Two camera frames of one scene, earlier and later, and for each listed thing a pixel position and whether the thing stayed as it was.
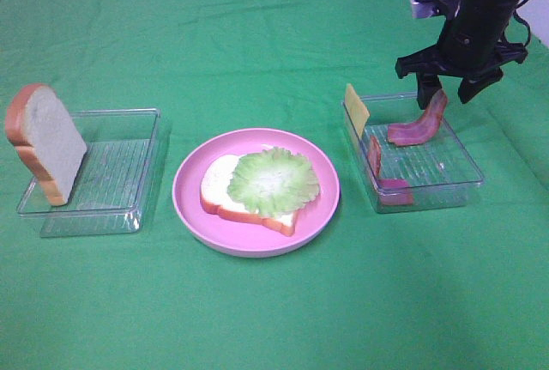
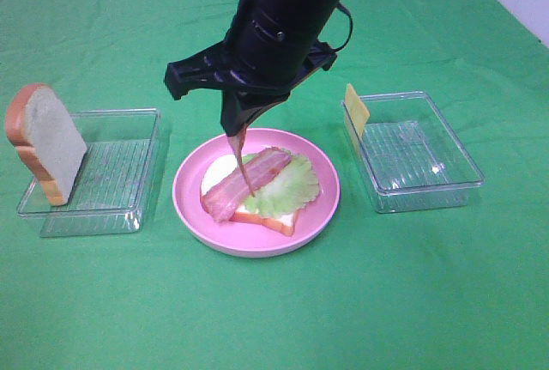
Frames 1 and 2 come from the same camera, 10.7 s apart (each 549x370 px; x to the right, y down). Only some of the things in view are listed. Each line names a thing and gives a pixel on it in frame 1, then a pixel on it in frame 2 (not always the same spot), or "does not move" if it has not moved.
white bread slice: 218,201 does not move
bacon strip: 391,191 → 238,141
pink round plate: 244,237 does not move
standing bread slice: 41,129 does not move
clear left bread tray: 117,179 does not move
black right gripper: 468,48 → 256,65
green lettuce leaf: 274,181 does not move
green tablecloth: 227,45 does not move
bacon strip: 406,134 → 228,195
